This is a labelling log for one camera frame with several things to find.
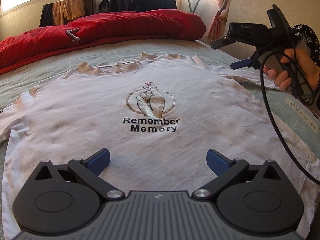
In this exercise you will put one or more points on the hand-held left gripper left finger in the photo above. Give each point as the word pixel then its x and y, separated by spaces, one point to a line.
pixel 98 161

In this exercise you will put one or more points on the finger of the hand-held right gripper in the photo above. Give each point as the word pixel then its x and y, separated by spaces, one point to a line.
pixel 240 63
pixel 221 42

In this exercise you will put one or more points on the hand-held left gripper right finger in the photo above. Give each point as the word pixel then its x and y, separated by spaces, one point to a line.
pixel 217 162

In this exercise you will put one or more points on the white printed t-shirt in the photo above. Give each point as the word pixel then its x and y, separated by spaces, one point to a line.
pixel 100 130

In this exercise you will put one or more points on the person's right forearm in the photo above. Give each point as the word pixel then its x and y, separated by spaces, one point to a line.
pixel 310 35

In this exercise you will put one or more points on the person's right hand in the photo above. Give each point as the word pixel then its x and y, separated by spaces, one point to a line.
pixel 307 67

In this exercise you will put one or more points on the pink tied curtain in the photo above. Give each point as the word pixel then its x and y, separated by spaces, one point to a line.
pixel 221 17

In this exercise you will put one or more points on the red quilt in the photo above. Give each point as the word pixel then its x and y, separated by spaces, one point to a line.
pixel 112 27

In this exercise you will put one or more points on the bed with green plaid blanket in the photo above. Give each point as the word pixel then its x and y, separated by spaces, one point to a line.
pixel 37 70

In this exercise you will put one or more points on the orange garment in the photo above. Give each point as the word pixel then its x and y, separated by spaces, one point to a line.
pixel 67 10

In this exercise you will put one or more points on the black draped garment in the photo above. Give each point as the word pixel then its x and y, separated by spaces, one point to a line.
pixel 46 15

